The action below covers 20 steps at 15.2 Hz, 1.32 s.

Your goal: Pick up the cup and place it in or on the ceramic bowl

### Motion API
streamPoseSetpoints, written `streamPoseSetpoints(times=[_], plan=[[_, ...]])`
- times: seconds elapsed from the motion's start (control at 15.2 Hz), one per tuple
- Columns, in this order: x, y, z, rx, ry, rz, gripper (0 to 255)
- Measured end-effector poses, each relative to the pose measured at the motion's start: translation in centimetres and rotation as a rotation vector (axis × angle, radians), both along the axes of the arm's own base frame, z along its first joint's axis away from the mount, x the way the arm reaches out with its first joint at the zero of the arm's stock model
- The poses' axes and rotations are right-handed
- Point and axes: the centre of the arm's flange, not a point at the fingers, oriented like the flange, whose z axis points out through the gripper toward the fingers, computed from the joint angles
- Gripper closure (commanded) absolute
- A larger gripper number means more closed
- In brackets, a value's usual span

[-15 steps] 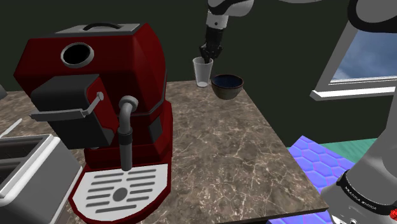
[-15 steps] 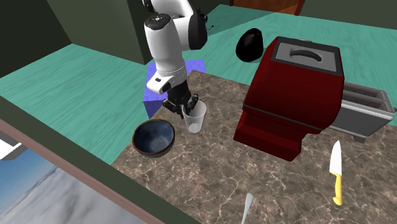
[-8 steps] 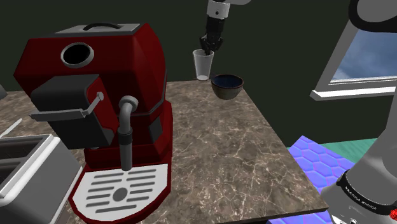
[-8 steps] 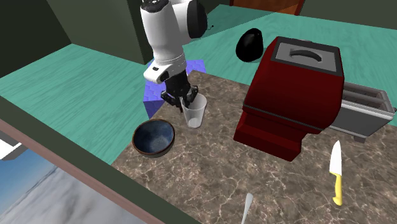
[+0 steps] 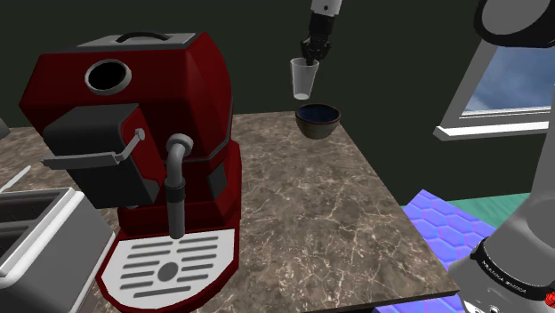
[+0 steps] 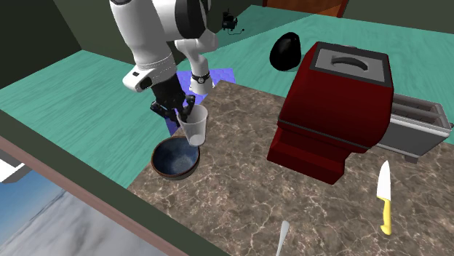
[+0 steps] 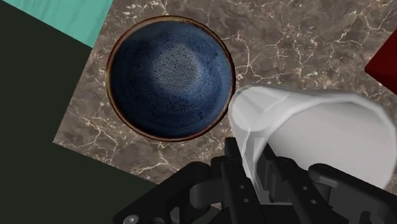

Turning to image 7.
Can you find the white translucent cup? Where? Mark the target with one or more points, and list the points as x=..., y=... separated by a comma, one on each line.
x=325, y=136

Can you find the dark red robot stand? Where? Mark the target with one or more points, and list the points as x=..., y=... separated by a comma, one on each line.
x=386, y=63

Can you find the blue bowl with brown rim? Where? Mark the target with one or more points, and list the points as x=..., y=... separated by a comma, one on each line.
x=170, y=79

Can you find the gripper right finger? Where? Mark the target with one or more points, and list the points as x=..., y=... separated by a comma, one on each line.
x=341, y=198

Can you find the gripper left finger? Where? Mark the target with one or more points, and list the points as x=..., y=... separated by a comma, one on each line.
x=235, y=192

